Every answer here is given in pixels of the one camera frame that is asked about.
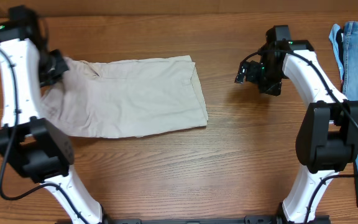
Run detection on beige cotton shorts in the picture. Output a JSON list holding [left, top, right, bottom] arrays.
[[41, 55, 208, 139]]

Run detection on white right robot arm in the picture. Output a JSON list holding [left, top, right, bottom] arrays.
[[235, 25, 358, 223]]

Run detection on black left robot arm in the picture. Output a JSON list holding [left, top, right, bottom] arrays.
[[0, 6, 109, 223]]

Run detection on light blue garment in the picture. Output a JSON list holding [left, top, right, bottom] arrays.
[[329, 24, 344, 82]]

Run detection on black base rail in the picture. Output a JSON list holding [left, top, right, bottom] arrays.
[[101, 214, 332, 224]]

